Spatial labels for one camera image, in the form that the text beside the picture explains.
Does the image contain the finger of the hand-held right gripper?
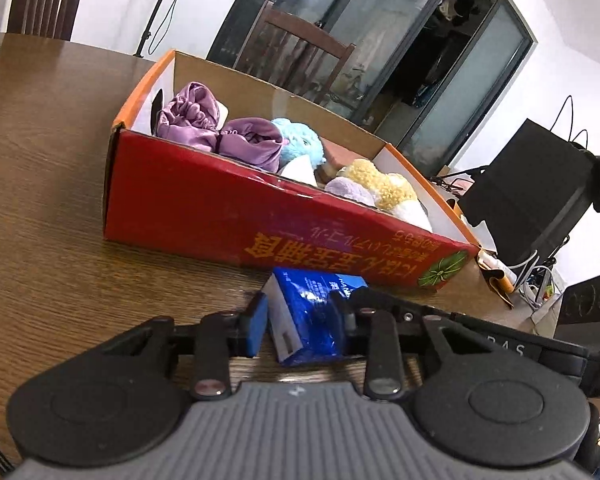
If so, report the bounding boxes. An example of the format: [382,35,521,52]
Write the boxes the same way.
[351,290,456,324]

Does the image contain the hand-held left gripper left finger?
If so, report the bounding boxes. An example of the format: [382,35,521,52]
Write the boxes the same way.
[97,292,271,401]

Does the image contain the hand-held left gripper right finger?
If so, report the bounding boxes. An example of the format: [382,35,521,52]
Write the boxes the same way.
[330,291,485,402]

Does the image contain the blue tissue packet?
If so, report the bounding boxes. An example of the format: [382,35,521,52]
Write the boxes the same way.
[261,266,369,367]

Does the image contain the yellow plush toy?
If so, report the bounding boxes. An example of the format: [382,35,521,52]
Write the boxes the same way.
[337,158,433,233]

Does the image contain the red cardboard box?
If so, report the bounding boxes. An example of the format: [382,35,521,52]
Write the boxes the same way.
[102,49,483,293]

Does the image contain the lavender fluffy cloth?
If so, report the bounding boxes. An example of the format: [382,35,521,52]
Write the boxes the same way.
[324,176,378,208]

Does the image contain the white triangular sponge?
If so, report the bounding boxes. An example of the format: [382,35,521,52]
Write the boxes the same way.
[280,156,317,187]

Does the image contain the dark purple satin scrunchie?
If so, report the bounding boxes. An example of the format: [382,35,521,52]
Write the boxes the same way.
[215,116,285,173]

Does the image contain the blue fluffy puff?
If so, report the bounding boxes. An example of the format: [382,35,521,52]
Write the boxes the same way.
[271,117,327,171]

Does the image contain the pink-purple satin scrunchie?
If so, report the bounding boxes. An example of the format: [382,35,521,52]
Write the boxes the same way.
[155,81,225,153]

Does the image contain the black paper bag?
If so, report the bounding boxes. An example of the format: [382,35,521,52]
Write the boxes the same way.
[458,95,598,271]

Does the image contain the sliding glass door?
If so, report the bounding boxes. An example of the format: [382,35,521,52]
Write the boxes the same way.
[207,0,535,178]

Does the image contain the hanging clothes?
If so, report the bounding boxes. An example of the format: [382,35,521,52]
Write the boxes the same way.
[430,0,485,36]

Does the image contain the white power cable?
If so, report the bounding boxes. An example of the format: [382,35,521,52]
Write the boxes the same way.
[510,250,555,306]

